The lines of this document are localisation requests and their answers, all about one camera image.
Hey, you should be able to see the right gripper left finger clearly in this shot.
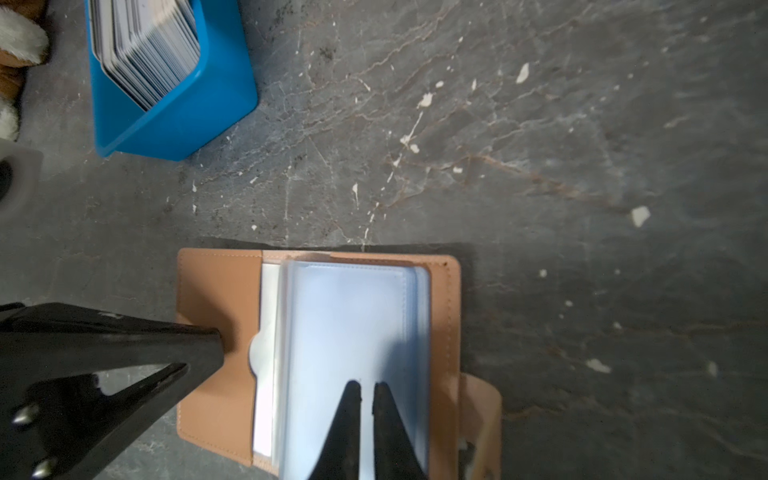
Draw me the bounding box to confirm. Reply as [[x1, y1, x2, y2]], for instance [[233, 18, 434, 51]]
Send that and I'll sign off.
[[309, 380, 362, 480]]

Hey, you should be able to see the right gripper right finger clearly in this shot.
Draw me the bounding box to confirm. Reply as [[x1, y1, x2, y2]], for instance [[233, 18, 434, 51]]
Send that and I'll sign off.
[[372, 382, 427, 480]]

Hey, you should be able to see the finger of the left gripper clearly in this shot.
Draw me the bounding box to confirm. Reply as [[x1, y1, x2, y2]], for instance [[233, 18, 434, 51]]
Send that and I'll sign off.
[[1, 303, 224, 479]]

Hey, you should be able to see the tan leather card holder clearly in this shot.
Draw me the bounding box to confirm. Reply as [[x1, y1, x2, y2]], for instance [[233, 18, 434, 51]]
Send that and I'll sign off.
[[175, 247, 504, 480]]

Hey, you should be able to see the blue card box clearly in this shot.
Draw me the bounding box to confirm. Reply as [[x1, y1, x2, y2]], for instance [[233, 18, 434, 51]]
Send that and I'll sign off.
[[88, 1, 258, 161]]

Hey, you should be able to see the stack of credit cards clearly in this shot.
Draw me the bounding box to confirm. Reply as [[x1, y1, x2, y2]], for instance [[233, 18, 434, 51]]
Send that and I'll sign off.
[[86, 0, 201, 111]]

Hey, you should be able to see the white teddy bear brown shirt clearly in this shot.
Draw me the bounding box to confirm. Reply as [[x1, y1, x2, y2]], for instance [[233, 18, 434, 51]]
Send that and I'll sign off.
[[1, 0, 50, 141]]

